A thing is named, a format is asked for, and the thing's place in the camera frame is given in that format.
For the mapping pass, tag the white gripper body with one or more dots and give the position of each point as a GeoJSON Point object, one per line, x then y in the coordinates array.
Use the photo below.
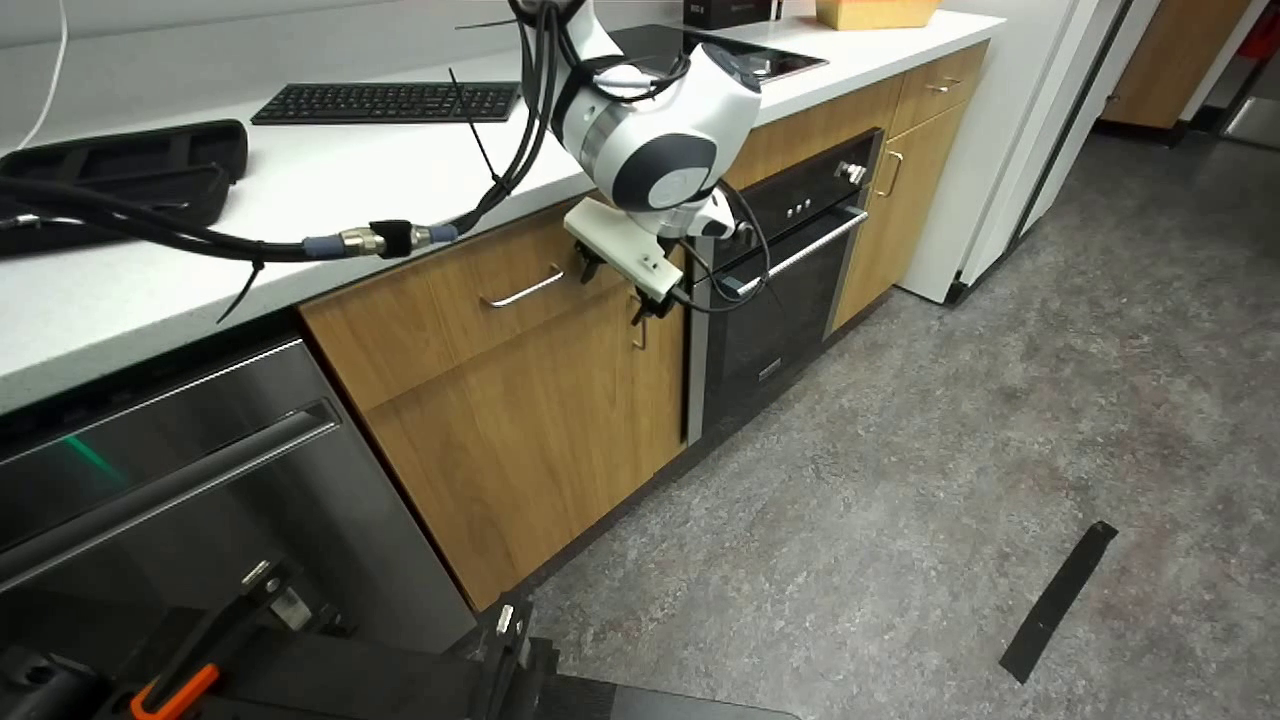
{"type": "Point", "coordinates": [623, 241]}

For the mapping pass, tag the white drawer with wooden front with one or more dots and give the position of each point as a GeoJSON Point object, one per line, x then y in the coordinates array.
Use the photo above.
{"type": "Point", "coordinates": [443, 340]}

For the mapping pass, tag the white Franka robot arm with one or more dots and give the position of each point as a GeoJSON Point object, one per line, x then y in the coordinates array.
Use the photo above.
{"type": "Point", "coordinates": [665, 133]}

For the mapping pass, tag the black built-in oven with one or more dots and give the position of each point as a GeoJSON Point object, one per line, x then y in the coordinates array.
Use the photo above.
{"type": "Point", "coordinates": [786, 306]}

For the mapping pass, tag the wooden cabinet door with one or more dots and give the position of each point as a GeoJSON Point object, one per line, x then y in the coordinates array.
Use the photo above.
{"type": "Point", "coordinates": [533, 454]}

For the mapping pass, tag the black item behind cooktop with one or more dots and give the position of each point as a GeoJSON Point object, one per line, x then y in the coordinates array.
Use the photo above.
{"type": "Point", "coordinates": [729, 10]}

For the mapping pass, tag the black flat keyboard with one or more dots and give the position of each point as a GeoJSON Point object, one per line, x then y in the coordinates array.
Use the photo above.
{"type": "Point", "coordinates": [387, 101]}

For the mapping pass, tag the wooden cabinet beside oven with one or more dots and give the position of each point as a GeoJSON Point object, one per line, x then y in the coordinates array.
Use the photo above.
{"type": "Point", "coordinates": [920, 162]}

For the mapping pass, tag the white refrigerator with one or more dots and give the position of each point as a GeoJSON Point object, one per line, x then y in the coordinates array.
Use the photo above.
{"type": "Point", "coordinates": [1013, 133]}

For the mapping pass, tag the stainless steel dishwasher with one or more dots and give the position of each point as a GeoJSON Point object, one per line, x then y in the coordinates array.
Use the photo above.
{"type": "Point", "coordinates": [200, 495]}

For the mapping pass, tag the black perforated robot table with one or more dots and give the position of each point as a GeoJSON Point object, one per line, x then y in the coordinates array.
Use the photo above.
{"type": "Point", "coordinates": [403, 687]}

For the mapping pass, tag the black floor strip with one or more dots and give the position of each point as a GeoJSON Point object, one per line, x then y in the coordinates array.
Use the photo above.
{"type": "Point", "coordinates": [1058, 600]}

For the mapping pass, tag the wooden room door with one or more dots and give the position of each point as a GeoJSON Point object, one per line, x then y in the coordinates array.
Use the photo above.
{"type": "Point", "coordinates": [1174, 63]}

